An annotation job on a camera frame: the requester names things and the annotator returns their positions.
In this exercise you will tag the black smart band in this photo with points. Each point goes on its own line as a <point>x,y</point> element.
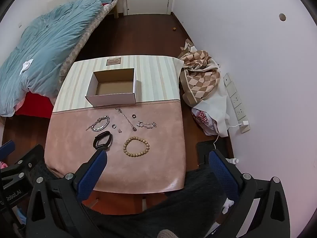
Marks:
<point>96,142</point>

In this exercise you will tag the white tissue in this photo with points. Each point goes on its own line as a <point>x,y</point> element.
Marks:
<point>26,65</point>

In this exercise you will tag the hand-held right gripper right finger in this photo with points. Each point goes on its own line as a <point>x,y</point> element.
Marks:
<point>223,173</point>

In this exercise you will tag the white cardboard box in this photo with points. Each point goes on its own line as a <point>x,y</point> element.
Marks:
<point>111,99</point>

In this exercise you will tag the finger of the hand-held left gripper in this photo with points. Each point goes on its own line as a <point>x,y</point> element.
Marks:
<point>7,148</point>
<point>29,162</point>

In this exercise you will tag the beige patterned mattress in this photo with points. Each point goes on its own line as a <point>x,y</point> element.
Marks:
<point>84,39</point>

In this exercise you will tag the small white bottle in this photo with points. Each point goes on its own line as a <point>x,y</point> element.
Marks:
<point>232,161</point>

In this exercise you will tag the red printed plastic bag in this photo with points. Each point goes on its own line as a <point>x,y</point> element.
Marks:
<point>204,121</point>

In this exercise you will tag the white charger plug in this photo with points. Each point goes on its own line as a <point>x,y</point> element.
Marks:
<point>245,123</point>

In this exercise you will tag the white wall switch plate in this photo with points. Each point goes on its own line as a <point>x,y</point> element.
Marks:
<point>231,89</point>
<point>227,79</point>

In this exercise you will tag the light blue duvet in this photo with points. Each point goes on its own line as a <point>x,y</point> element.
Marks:
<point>49,42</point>

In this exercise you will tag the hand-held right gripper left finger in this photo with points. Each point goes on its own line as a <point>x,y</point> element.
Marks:
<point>91,176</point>

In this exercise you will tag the white wall socket plate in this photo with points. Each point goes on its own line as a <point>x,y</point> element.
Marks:
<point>240,112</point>
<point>235,101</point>
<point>245,129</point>

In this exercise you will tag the beige checkered cloth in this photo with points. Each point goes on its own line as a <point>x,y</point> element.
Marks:
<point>200,79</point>

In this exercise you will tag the person's dark trousers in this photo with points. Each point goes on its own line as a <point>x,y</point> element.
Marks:
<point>161,215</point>

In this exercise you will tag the black rectangular object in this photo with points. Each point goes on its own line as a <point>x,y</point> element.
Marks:
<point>204,151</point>

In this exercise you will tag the pink cloth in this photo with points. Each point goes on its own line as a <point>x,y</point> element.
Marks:
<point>3,165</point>

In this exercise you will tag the wooden bed leg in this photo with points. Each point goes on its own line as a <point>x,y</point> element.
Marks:
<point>116,11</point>

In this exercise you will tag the striped and pink tablecloth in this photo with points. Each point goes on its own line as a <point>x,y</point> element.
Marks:
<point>153,158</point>

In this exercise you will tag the red bed sheet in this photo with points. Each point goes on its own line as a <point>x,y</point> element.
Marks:
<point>34,106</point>

